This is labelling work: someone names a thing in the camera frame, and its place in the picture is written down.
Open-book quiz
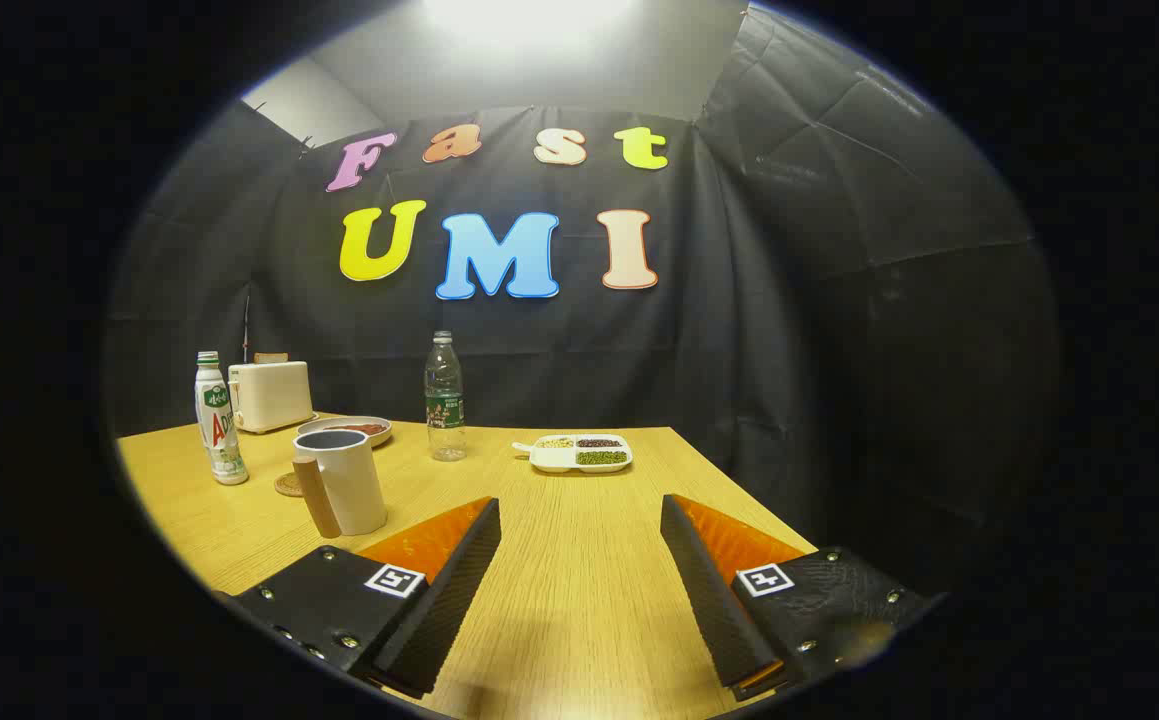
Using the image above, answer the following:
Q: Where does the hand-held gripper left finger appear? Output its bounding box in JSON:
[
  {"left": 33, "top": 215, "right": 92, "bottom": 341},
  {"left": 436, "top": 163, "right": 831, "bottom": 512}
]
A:
[{"left": 217, "top": 497, "right": 502, "bottom": 699}]

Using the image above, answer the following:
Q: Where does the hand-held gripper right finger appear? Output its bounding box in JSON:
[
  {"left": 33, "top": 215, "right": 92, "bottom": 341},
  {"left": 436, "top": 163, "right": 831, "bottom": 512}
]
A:
[{"left": 660, "top": 494, "right": 945, "bottom": 703}]

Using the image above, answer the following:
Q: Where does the white cup wooden handle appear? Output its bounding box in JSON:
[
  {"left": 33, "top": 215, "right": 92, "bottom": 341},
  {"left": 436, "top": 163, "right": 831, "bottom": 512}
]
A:
[{"left": 291, "top": 428, "right": 389, "bottom": 540}]

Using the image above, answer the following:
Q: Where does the white juice bottle green label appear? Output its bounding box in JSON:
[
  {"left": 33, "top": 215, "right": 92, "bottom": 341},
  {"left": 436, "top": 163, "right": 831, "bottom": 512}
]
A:
[{"left": 194, "top": 351, "right": 250, "bottom": 487}]

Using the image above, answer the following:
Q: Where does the clear plastic water bottle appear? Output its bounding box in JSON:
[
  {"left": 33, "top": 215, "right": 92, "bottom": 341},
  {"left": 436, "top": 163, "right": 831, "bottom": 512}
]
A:
[{"left": 424, "top": 331, "right": 468, "bottom": 463}]

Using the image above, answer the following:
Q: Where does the wooden table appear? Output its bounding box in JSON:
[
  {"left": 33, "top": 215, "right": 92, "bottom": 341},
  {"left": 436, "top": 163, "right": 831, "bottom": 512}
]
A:
[{"left": 117, "top": 413, "right": 820, "bottom": 720}]

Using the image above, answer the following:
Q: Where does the white divided tray with beans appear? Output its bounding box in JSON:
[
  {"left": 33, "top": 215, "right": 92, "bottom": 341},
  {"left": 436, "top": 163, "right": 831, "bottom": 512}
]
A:
[{"left": 512, "top": 433, "right": 634, "bottom": 474}]

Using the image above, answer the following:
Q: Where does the round white plate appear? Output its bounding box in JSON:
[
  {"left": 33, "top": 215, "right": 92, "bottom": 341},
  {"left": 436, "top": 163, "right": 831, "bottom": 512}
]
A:
[{"left": 297, "top": 415, "right": 393, "bottom": 448}]

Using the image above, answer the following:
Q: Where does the black backdrop cloth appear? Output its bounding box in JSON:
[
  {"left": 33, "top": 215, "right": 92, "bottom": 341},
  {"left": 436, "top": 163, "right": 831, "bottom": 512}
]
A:
[{"left": 104, "top": 5, "right": 1060, "bottom": 601}]

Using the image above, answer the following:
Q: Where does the cream toaster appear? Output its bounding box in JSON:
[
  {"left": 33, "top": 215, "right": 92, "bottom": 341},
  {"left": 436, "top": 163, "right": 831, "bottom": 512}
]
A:
[{"left": 228, "top": 360, "right": 316, "bottom": 435}]

